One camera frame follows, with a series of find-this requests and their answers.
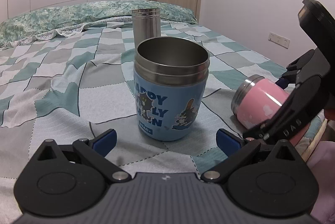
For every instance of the white wall socket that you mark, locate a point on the white wall socket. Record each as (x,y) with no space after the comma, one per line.
(282,41)

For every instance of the blue cartoon steel cup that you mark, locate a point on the blue cartoon steel cup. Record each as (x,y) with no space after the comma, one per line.
(170,75)

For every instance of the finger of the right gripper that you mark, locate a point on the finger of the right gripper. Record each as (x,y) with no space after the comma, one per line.
(302,105)

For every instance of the plain stainless steel cup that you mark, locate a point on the plain stainless steel cup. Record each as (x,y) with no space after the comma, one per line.
(146,24)

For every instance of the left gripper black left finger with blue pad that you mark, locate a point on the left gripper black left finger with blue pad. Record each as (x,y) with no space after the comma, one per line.
(64,180)

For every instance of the pink steel cup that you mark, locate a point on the pink steel cup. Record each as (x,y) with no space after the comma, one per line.
(258,99)

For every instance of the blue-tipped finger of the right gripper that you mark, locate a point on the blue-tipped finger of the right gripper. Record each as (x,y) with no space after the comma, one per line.
(308,65)

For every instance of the checkered green bed sheet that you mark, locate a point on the checkered green bed sheet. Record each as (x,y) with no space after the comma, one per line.
(79,85)

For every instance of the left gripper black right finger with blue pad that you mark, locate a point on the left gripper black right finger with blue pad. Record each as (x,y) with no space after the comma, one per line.
(270,181)

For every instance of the green floral quilt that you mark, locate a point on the green floral quilt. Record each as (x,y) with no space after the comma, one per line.
(46,23)

